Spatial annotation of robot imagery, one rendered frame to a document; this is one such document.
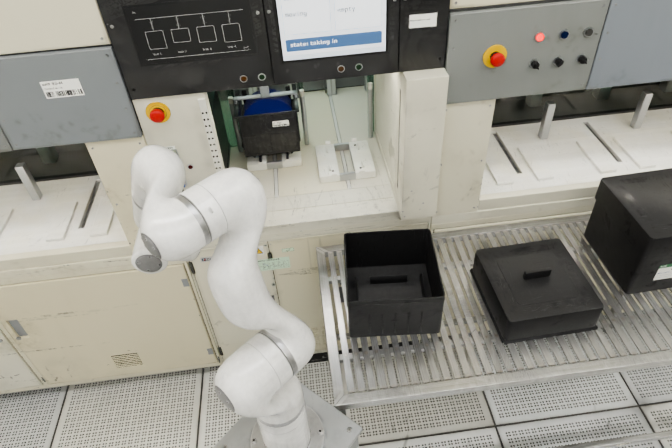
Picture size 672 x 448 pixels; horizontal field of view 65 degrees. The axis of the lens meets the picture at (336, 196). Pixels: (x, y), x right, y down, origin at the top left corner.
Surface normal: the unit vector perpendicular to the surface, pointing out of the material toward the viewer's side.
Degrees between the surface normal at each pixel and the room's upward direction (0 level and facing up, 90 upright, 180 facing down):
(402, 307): 90
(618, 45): 90
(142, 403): 0
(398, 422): 0
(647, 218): 0
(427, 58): 90
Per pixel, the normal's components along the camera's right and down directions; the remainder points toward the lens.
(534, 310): -0.05, -0.76
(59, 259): 0.11, 0.64
